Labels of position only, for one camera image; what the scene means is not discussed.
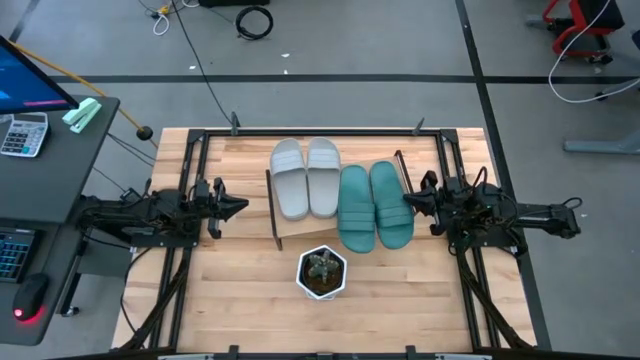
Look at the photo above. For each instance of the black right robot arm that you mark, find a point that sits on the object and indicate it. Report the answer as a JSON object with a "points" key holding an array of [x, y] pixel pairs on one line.
{"points": [[530, 217]]}

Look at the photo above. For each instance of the red and black cart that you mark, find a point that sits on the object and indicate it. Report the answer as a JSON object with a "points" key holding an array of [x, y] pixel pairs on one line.
{"points": [[600, 15]]}

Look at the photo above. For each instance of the black backlit keyboard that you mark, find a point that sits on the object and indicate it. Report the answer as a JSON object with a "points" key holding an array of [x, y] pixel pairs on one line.
{"points": [[12, 255]]}

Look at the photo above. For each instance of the black computer desk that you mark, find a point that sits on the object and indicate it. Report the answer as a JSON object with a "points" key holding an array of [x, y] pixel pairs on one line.
{"points": [[50, 185]]}

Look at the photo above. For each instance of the white hexagonal plant pot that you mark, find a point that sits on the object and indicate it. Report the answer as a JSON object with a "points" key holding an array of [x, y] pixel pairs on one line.
{"points": [[322, 295]]}

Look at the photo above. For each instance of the black floor box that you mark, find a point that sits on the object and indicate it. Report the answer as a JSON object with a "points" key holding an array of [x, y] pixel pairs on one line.
{"points": [[235, 2]]}

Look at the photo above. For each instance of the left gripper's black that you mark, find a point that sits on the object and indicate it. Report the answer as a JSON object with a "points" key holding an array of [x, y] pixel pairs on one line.
{"points": [[205, 200]]}

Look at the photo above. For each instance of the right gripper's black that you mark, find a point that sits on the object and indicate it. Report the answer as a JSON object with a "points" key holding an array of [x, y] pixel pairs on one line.
{"points": [[447, 200]]}

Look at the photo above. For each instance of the wooden shelf with black frame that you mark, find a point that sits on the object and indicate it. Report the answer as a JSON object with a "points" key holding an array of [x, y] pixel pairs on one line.
{"points": [[305, 227]]}

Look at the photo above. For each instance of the black aluminium table frame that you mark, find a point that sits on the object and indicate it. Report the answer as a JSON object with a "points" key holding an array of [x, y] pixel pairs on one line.
{"points": [[325, 133]]}

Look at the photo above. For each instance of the black computer mouse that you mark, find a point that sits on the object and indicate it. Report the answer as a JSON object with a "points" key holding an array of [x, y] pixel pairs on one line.
{"points": [[31, 295]]}

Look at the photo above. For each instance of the green rubber slide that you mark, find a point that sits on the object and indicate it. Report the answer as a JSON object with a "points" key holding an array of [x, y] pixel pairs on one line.
{"points": [[392, 210], [356, 215]]}

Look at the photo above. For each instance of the grey stand base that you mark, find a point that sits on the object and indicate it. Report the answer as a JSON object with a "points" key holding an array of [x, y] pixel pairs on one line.
{"points": [[600, 146]]}

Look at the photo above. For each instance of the grey desk calculator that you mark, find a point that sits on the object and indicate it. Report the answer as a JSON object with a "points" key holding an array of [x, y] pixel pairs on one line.
{"points": [[25, 135]]}

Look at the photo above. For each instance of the green cactus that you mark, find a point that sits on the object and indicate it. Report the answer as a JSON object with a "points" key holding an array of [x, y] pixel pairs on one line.
{"points": [[322, 267]]}

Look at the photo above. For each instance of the grey rubber slide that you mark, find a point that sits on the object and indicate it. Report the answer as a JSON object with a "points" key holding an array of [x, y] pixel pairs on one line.
{"points": [[290, 185], [324, 185]]}

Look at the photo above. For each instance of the computer monitor with blue screen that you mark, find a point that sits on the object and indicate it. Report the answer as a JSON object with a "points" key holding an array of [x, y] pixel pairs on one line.
{"points": [[25, 85]]}

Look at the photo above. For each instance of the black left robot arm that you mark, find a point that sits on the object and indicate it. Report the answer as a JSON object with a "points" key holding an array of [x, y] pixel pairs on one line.
{"points": [[150, 210]]}

